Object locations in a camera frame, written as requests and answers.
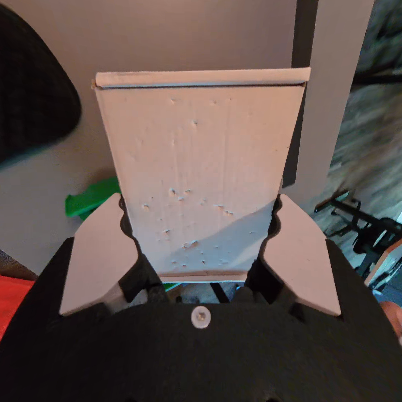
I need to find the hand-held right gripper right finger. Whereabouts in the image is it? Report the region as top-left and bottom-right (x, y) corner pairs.
(260, 194), (342, 316)

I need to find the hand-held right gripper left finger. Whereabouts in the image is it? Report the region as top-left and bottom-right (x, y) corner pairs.
(59, 192), (139, 316)

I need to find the white cardboard mailer box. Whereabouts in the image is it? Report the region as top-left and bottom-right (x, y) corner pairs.
(91, 67), (311, 283)

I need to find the green soft object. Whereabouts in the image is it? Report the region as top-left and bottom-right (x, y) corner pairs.
(65, 177), (123, 220)

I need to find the black office chair base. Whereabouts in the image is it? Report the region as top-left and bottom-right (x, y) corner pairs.
(314, 188), (402, 286)

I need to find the red cloth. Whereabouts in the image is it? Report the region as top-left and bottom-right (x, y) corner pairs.
(0, 275), (35, 343)

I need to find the black bulky rounded object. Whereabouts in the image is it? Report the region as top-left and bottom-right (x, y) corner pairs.
(0, 5), (83, 168)

